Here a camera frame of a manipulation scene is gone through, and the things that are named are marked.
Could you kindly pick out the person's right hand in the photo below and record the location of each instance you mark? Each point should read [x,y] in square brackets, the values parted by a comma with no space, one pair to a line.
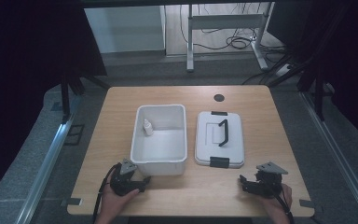
[278,203]

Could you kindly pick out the black round table grommet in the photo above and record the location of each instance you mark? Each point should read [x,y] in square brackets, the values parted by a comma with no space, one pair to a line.
[219,97]

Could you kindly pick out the black floor frame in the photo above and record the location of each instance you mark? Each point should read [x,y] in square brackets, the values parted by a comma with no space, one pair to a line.
[74,134]

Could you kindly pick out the grey metal desk frame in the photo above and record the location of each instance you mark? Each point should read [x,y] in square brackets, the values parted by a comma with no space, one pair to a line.
[223,21]

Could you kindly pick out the white cabinet panel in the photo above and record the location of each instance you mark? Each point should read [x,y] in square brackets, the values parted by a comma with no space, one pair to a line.
[124,29]

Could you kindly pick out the black metal stand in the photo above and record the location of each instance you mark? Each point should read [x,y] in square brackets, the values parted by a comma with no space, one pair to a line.
[318,90]
[65,96]

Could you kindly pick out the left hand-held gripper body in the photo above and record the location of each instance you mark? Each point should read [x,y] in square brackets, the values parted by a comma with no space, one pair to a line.
[122,183]

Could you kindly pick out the person's left hand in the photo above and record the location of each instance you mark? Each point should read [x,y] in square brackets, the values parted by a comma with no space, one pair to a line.
[113,203]

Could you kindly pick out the black curtain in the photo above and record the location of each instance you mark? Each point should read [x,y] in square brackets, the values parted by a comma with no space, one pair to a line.
[338,56]
[21,77]

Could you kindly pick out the aluminium floor rail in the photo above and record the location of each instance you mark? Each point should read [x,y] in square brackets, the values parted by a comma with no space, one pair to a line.
[48,165]
[338,155]

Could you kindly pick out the white plastic storage box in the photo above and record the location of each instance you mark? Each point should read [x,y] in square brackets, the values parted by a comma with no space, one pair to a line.
[164,146]

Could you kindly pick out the white power strip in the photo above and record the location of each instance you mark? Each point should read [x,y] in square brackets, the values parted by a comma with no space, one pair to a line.
[283,70]

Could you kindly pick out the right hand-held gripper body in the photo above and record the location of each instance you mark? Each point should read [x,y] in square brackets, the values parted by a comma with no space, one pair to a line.
[268,183]

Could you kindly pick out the small white bottle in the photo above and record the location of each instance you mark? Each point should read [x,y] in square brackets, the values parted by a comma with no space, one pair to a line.
[148,128]

